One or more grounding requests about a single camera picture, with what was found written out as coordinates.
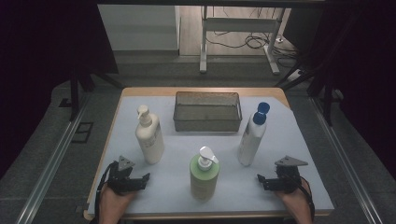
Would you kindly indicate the black metal stand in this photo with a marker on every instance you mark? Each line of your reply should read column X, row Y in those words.
column 74, row 96
column 327, row 102

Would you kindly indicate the aluminium floor rail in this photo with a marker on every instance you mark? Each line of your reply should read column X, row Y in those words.
column 345, row 168
column 49, row 174

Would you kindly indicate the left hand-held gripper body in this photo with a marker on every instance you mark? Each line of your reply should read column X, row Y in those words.
column 120, row 183

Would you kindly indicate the green pump bottle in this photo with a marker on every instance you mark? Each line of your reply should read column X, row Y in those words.
column 204, row 177

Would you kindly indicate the dark curtain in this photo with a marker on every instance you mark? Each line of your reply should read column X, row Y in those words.
column 367, row 62
column 37, row 62

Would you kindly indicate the white bottle with blue cap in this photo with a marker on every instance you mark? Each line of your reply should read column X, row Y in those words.
column 251, row 137

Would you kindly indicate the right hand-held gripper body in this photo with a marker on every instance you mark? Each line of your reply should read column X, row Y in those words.
column 288, row 180

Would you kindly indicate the white metal desk frame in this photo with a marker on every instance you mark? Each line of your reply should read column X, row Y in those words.
column 239, row 25

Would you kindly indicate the white cabinet panel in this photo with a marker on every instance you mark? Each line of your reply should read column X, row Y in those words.
column 138, row 28

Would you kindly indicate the person's right hand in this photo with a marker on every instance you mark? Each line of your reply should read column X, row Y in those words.
column 295, row 203

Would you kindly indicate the black square floor bracket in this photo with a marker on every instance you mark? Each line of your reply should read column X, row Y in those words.
column 83, row 132

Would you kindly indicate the cream pump bottle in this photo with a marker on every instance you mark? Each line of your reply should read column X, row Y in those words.
column 150, row 137

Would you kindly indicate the grey metal mesh basket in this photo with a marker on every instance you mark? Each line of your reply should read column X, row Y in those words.
column 207, row 116

